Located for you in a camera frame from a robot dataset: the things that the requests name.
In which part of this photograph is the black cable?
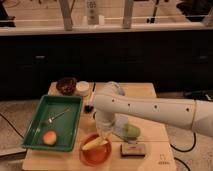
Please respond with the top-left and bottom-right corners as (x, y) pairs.
(170, 132), (197, 171)

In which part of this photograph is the yellow banana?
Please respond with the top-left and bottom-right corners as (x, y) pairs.
(82, 137), (108, 150)

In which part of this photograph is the green apple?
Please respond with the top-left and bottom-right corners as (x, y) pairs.
(123, 124), (140, 139)

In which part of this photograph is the green tray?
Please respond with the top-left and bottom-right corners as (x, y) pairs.
(22, 95), (83, 152)

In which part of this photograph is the clear plastic bag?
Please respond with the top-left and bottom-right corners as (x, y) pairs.
(113, 114), (138, 142)

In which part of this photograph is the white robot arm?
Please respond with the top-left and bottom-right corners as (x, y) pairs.
(93, 82), (213, 138)

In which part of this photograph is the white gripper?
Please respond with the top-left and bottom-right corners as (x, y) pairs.
(95, 112), (115, 139)

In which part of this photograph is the red bowl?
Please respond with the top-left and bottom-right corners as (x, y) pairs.
(79, 134), (112, 167)

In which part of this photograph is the brown rectangular sponge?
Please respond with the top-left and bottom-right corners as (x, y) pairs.
(120, 143), (146, 157)

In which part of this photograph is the dark brown bowl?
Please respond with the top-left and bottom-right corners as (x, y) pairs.
(56, 77), (77, 95)

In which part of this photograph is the white cup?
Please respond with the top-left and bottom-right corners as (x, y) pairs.
(76, 81), (90, 96)

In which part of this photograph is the silver fork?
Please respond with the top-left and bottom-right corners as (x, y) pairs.
(42, 107), (70, 125)

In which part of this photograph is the peach fruit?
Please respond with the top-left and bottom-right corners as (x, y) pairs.
(42, 131), (57, 145)

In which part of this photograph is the black brush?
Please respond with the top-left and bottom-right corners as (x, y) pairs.
(84, 84), (96, 113)

